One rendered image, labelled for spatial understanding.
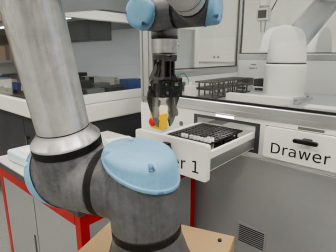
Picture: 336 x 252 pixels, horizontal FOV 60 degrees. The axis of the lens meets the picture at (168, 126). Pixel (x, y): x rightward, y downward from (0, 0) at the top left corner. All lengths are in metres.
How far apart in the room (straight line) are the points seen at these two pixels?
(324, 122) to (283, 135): 0.13
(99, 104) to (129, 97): 0.23
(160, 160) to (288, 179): 0.74
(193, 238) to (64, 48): 0.43
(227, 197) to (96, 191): 0.86
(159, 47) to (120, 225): 0.51
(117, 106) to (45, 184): 1.30
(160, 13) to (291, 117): 0.57
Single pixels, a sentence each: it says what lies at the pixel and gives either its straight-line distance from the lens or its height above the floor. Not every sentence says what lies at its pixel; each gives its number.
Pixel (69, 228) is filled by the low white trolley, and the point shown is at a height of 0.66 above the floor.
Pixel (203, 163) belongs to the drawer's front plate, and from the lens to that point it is 0.83.
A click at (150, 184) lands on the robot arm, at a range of 0.41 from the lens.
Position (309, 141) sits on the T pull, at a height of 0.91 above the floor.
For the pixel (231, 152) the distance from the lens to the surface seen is 0.97.
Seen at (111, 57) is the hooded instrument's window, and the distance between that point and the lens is 1.76.
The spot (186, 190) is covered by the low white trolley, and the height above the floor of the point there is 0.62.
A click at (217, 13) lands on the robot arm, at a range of 0.68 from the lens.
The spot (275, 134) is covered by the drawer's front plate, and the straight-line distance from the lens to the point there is 1.06.
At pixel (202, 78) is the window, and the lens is 1.21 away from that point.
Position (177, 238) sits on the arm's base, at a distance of 0.49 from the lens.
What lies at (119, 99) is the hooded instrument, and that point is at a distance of 1.79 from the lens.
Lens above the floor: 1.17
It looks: 14 degrees down
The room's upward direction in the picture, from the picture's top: straight up
